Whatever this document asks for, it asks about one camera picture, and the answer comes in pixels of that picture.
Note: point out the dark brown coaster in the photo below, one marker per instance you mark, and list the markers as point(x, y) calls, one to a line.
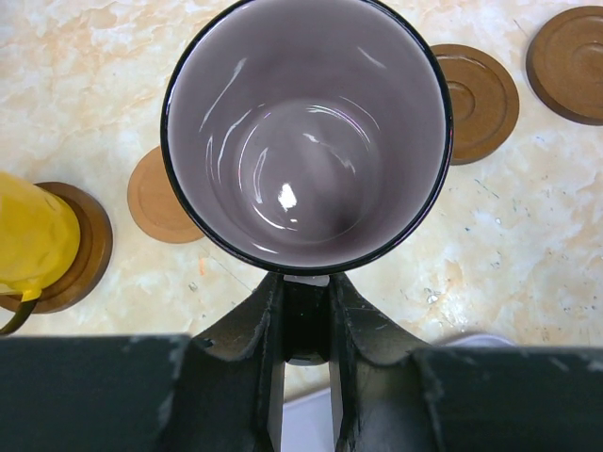
point(484, 99)
point(90, 263)
point(564, 64)

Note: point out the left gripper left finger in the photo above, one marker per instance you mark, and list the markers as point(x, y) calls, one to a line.
point(230, 392)

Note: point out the purple glass mug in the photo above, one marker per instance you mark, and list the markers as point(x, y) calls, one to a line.
point(307, 138)

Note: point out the lavender plastic tray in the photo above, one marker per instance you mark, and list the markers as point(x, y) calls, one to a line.
point(307, 421)

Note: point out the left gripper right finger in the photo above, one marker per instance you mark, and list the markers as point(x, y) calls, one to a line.
point(383, 392)

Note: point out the yellow glass mug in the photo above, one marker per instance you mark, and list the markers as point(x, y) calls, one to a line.
point(40, 238)

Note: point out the light brown coaster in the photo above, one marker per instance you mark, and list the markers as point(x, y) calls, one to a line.
point(153, 204)

